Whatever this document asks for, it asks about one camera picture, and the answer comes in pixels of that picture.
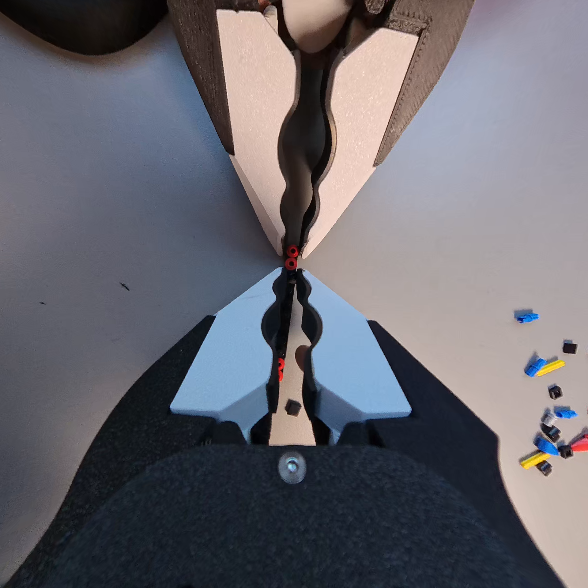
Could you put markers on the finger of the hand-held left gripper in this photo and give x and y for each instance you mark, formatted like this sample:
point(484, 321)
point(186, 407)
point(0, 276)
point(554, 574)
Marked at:
point(257, 92)
point(367, 101)

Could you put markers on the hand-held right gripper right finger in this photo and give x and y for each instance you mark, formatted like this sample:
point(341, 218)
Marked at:
point(358, 367)

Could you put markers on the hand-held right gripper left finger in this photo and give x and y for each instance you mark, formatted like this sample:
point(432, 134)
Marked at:
point(220, 367)

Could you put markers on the small black studded lego piece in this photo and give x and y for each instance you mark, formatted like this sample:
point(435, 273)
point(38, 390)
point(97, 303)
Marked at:
point(292, 407)

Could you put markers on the long black lego plate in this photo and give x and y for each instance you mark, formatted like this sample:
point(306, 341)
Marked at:
point(288, 312)

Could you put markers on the blue lego pin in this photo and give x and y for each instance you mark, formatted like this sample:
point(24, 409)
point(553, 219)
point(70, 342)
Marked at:
point(566, 413)
point(534, 366)
point(526, 317)

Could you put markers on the grey lego connector piece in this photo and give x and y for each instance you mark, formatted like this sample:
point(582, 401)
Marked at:
point(549, 418)

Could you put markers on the black hollow square lego piece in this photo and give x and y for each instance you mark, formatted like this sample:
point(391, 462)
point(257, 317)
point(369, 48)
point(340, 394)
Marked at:
point(566, 451)
point(555, 392)

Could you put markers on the black lego connector piece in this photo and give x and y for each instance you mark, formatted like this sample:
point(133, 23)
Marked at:
point(550, 432)
point(544, 467)

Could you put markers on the blue curved lego slope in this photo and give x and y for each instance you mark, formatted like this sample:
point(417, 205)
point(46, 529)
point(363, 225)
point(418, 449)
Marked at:
point(546, 444)

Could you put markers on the small black square lego tile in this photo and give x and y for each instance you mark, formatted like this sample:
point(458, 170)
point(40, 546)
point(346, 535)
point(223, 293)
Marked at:
point(570, 347)

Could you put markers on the red lego wedge piece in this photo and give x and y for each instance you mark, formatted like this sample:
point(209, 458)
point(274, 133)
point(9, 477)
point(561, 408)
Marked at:
point(579, 443)

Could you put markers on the person's left hand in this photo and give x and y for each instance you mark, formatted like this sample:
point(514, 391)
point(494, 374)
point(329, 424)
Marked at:
point(265, 4)

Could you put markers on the black chair seat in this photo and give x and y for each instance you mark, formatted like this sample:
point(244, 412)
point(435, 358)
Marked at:
point(82, 23)

